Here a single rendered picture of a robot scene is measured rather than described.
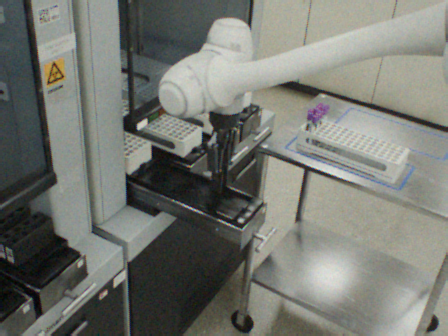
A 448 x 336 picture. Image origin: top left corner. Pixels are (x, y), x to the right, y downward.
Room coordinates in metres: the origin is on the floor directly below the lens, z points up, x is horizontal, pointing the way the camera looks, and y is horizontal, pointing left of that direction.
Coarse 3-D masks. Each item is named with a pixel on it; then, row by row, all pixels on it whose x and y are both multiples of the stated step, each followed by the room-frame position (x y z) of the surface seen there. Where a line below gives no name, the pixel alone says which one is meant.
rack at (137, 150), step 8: (128, 136) 1.30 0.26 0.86; (128, 144) 1.25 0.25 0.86; (136, 144) 1.26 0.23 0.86; (144, 144) 1.26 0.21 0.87; (128, 152) 1.21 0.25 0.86; (136, 152) 1.21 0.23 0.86; (144, 152) 1.24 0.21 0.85; (128, 160) 1.18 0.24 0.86; (136, 160) 1.21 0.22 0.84; (144, 160) 1.24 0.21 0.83; (128, 168) 1.18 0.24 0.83; (136, 168) 1.21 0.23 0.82
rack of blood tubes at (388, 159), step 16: (304, 128) 1.39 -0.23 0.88; (320, 128) 1.40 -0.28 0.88; (336, 128) 1.40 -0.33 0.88; (304, 144) 1.36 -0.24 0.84; (320, 144) 1.36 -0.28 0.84; (336, 144) 1.32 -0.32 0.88; (352, 144) 1.32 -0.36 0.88; (368, 144) 1.33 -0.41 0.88; (384, 144) 1.33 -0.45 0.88; (336, 160) 1.31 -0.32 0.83; (352, 160) 1.29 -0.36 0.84; (368, 160) 1.33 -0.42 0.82; (384, 160) 1.25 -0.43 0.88; (400, 160) 1.25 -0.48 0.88; (384, 176) 1.24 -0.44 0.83
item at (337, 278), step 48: (288, 144) 1.39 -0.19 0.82; (432, 144) 1.46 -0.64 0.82; (384, 192) 1.18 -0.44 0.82; (432, 192) 1.20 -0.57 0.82; (288, 240) 1.59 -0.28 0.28; (336, 240) 1.61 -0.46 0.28; (288, 288) 1.34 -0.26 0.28; (336, 288) 1.36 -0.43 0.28; (384, 288) 1.38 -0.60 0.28; (432, 288) 1.09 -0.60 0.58
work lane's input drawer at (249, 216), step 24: (144, 168) 1.21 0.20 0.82; (168, 168) 1.24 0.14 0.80; (144, 192) 1.14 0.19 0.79; (168, 192) 1.11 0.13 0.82; (192, 192) 1.14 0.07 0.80; (216, 192) 1.15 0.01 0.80; (240, 192) 1.14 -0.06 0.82; (192, 216) 1.07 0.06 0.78; (216, 216) 1.05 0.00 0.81; (240, 216) 1.04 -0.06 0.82; (264, 216) 1.11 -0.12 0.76; (240, 240) 1.00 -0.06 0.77; (264, 240) 1.03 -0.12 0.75
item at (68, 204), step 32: (32, 0) 0.94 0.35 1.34; (64, 0) 1.01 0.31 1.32; (64, 32) 1.00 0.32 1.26; (64, 64) 0.99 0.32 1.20; (64, 96) 0.99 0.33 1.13; (64, 128) 0.98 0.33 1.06; (64, 160) 0.97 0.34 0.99; (64, 192) 0.96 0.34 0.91; (64, 224) 0.95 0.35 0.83; (96, 256) 0.95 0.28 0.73; (96, 288) 0.90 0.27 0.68; (64, 320) 0.81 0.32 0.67; (96, 320) 0.89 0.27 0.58
